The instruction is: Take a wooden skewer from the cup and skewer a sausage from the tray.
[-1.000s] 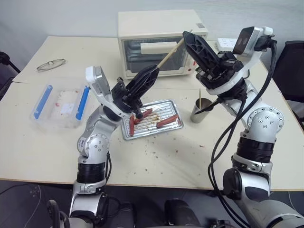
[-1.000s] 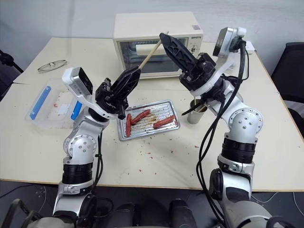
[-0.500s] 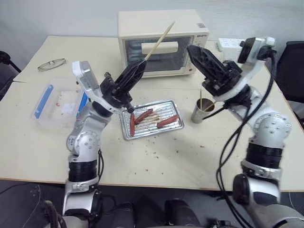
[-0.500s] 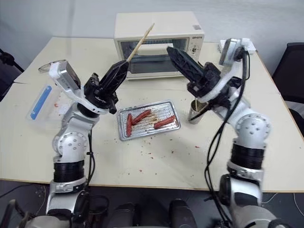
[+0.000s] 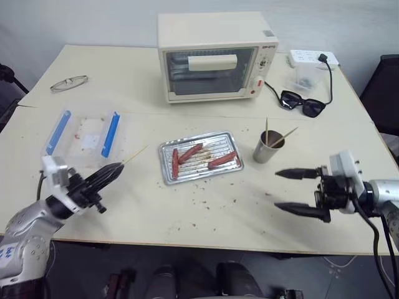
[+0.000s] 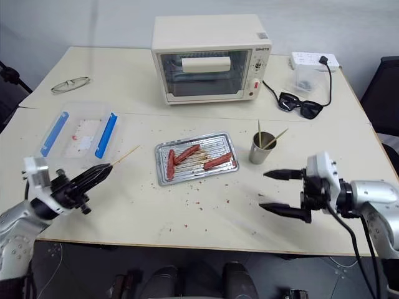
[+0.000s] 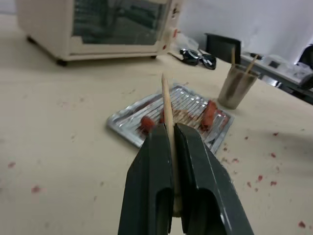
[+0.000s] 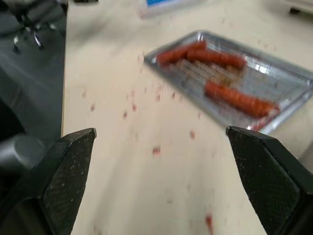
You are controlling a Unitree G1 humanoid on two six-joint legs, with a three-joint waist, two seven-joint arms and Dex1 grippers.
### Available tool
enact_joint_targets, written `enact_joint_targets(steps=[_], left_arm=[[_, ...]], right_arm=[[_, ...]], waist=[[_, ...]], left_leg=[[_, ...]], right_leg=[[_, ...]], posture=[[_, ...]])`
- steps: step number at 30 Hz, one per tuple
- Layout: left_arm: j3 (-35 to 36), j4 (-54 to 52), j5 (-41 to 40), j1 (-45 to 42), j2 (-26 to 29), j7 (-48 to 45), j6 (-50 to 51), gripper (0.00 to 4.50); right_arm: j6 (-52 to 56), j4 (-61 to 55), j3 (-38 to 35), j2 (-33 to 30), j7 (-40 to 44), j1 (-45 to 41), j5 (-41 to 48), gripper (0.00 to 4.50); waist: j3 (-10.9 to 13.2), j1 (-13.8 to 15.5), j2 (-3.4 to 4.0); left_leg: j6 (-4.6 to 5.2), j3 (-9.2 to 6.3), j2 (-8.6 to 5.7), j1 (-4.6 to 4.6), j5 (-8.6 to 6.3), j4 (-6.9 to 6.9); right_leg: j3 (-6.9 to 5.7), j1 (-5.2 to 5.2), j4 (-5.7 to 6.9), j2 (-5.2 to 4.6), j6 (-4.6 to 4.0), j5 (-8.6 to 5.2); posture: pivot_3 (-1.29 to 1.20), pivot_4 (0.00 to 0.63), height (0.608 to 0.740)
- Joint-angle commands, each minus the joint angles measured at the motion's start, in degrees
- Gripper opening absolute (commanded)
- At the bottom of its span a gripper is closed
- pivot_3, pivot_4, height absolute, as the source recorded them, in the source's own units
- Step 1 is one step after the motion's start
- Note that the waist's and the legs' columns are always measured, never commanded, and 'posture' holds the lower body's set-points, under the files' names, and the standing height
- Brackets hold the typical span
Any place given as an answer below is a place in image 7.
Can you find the clear plastic bag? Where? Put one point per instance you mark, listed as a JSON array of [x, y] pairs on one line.
[[186, 40]]

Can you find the grey side table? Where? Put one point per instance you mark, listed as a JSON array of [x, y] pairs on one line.
[[276, 73]]

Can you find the cream toaster oven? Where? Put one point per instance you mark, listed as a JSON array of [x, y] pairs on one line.
[[102, 27]]

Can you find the black sunglasses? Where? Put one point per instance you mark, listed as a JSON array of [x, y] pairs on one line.
[[199, 57]]

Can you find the metal cup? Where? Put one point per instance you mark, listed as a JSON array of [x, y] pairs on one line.
[[236, 85]]

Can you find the silver foil tray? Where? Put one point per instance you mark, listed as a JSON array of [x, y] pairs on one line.
[[188, 107]]

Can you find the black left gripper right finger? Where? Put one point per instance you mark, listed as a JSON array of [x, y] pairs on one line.
[[210, 186]]

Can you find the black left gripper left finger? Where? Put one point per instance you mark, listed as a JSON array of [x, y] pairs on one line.
[[144, 181]]

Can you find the wooden skewer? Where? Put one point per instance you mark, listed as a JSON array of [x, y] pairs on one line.
[[168, 115], [233, 56], [251, 63]]

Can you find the red sausage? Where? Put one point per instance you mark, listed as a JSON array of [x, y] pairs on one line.
[[162, 117], [147, 123], [209, 113]]

